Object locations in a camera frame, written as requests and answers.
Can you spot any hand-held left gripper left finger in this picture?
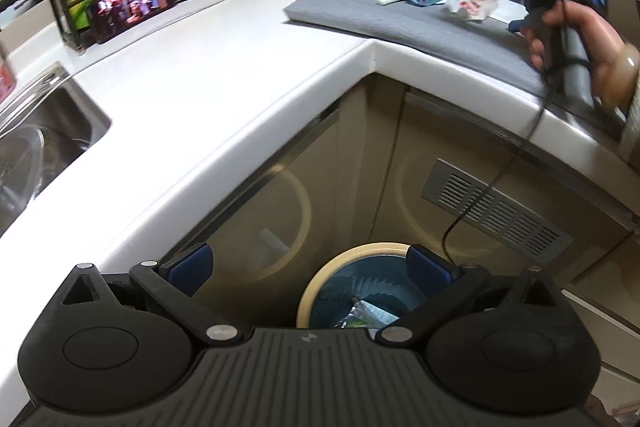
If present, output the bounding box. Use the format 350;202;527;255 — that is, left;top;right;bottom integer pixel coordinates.
59;242;241;349

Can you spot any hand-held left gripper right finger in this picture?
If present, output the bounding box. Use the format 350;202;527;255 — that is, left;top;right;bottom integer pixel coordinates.
375;244;570;350

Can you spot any white orange wrapper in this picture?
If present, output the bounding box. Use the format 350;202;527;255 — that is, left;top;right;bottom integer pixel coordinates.
445;0;506;22

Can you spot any round bin with blue liner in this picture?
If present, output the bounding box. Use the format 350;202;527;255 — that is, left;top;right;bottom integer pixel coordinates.
296;242;426;333

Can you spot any person's right hand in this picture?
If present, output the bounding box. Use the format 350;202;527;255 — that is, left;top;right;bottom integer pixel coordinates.
522;0;626;102

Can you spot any beige cabinet door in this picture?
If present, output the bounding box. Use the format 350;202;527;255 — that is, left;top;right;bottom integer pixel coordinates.
390;89;636;303
165;104;346;323

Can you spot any metal vent grille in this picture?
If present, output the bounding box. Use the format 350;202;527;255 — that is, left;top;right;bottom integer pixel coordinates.
421;158;573;264

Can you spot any grey mat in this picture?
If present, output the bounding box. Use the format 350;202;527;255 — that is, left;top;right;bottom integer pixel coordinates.
282;0;631;142

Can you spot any beige bangle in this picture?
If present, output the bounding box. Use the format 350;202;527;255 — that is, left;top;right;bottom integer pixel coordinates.
605;42;640;108

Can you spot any glass pot lid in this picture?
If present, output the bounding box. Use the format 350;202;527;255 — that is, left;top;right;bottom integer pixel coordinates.
0;124;63;233

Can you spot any steel sink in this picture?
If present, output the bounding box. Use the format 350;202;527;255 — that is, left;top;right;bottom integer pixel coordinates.
0;61;113;238

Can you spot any black smartphone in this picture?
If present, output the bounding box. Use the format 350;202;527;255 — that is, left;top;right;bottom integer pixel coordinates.
86;0;177;45

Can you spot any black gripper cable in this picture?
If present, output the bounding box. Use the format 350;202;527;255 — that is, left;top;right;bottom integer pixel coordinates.
440;67;563;265

